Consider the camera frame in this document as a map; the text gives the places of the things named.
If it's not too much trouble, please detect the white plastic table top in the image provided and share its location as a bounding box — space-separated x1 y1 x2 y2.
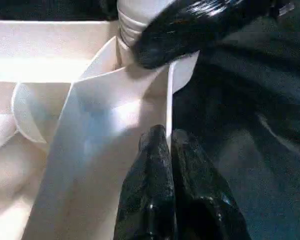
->
0 19 200 240

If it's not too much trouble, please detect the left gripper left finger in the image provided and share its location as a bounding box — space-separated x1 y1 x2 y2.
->
113 124 178 240

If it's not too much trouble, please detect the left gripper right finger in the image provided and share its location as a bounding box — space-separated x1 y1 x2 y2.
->
170 128 253 240

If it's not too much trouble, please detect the white plastic table leg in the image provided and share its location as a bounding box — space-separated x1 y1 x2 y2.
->
115 0 176 49

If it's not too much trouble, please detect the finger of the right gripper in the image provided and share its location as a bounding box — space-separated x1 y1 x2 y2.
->
131 0 276 70

